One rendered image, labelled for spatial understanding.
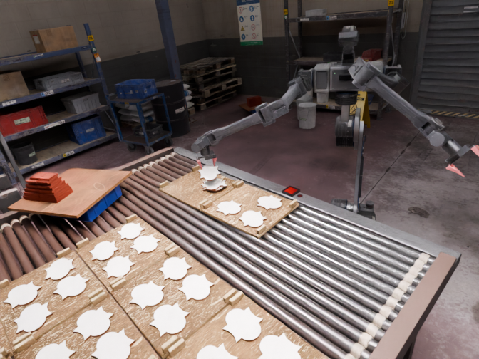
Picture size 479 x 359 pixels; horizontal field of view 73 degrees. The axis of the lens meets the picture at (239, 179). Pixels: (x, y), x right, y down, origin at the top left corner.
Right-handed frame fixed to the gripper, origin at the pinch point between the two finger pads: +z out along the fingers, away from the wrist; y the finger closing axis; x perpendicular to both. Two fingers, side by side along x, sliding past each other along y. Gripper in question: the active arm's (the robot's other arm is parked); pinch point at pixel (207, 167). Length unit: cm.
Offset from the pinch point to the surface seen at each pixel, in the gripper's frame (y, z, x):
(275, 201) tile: 30.0, 10.6, -38.3
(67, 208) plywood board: -80, 0, -14
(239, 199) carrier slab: 12.4, 11.5, -25.7
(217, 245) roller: -7, 13, -59
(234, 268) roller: -2, 13, -77
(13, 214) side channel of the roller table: -120, 9, 11
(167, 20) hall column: 9, -71, 434
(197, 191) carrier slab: -9.8, 11.4, -7.4
